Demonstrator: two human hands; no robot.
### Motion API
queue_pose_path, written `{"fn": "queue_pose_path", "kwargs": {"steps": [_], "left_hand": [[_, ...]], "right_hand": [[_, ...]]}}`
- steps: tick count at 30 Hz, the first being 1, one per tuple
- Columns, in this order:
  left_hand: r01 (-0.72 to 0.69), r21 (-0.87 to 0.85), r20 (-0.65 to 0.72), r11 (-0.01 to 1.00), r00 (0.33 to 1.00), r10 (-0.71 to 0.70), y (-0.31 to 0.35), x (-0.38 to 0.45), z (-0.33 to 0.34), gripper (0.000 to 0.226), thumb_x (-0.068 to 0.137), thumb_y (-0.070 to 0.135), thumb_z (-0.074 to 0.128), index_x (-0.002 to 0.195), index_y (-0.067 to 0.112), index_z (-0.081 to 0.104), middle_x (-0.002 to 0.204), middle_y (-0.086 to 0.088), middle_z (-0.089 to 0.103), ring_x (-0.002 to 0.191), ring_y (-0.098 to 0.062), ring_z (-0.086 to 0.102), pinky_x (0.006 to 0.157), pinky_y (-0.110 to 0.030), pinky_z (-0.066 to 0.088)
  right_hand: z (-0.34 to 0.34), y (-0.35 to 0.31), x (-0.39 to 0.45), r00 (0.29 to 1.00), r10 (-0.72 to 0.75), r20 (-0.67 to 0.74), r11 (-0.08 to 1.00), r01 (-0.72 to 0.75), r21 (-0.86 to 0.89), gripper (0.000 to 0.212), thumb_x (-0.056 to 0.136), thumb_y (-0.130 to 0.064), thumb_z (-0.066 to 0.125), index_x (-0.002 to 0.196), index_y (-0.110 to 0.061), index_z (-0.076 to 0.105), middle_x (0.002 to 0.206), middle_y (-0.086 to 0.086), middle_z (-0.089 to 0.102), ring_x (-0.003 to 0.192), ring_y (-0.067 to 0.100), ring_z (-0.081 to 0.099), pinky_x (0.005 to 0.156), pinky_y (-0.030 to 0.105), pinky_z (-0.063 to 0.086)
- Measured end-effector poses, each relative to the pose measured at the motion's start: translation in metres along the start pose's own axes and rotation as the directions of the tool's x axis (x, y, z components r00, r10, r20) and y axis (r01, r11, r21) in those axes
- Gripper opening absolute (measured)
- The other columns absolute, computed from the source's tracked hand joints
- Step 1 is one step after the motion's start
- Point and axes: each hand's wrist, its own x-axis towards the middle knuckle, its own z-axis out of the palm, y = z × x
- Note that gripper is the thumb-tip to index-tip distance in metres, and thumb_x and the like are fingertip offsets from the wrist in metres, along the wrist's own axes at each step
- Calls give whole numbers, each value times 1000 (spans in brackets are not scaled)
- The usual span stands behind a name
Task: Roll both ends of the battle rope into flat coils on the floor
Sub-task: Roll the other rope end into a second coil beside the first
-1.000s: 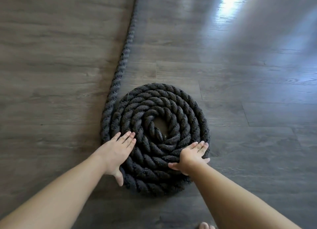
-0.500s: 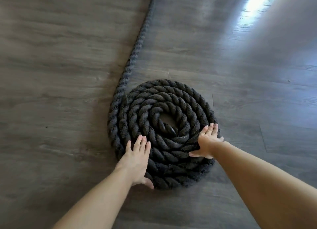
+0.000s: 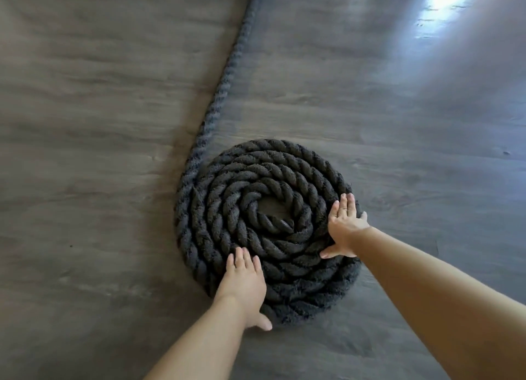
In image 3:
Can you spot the person's right hand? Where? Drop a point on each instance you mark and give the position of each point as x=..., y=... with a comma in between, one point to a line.
x=345, y=230

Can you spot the person's left hand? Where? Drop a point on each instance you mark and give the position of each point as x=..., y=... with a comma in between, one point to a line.
x=244, y=287

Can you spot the person's right forearm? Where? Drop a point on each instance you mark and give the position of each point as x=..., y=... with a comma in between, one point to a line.
x=444, y=306

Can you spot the person's left forearm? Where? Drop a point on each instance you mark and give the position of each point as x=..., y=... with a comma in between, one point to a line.
x=197, y=347

